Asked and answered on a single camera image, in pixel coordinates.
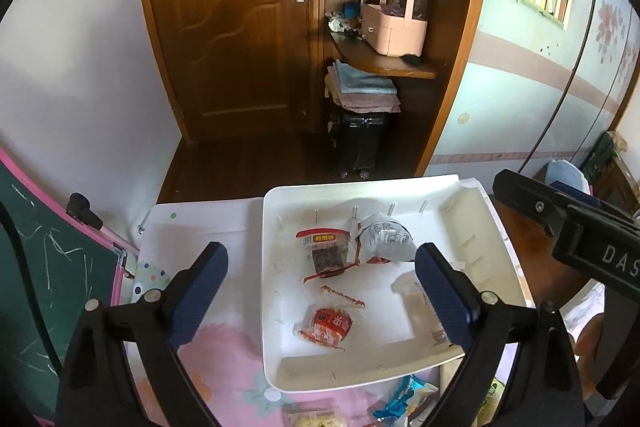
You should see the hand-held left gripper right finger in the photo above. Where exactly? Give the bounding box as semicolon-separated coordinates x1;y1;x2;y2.
414;242;586;427

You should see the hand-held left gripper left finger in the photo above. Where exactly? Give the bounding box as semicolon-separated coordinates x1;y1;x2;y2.
55;241;230;427

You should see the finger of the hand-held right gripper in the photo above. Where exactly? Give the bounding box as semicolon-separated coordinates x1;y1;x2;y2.
492;169;601;239

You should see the white plastic storage bin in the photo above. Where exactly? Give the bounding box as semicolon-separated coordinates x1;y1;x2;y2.
261;174;537;394

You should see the green snack packet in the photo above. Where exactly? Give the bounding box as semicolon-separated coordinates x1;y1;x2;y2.
475;377;506;427

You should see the clear plastic snack packet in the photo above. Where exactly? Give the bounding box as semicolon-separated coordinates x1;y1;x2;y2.
391;271;451;348

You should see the printed cartoon tablecloth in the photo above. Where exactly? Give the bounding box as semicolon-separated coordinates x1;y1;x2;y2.
122;177;531;427

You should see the white bed sheet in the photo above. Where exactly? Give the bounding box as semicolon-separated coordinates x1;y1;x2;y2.
565;282;608;358

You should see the grey white round snack packet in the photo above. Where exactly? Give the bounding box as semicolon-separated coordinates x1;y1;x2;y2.
350;214;418;265

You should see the torn red wrapper strip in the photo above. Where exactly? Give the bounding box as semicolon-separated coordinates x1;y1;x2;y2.
320;284;366;309

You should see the blue white snack packet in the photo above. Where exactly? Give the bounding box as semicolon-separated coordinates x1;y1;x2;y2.
372;376;438;427

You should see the red orange snack packet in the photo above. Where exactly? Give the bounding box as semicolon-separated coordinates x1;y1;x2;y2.
292;305;356;350

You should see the red label dark snack packet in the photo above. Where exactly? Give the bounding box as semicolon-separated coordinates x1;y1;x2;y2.
295;228;362;284

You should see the black chalkboard clip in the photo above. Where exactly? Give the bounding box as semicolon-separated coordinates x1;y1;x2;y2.
66;193;104;230

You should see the yellow puffed cracker packet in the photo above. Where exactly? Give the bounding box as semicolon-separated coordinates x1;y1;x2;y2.
282;411;351;427

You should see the black suitcase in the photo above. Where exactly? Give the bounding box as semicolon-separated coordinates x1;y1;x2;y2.
327;104;391;180

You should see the wooden corner shelf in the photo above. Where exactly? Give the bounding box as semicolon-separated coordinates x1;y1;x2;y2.
310;0;493;178

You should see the stack of folded cloths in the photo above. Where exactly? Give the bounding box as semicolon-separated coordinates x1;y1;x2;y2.
324;59;403;114

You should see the pink storage basket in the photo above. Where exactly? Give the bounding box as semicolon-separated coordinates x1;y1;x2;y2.
360;0;430;58

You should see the small shelf clutter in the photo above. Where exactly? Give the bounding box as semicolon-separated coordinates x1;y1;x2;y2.
325;2;366;40

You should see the wooden door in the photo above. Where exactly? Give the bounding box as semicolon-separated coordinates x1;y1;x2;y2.
134;0;321;145

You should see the green chalkboard with pink frame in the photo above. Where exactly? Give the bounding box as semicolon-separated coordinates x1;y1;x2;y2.
0;147;141;427

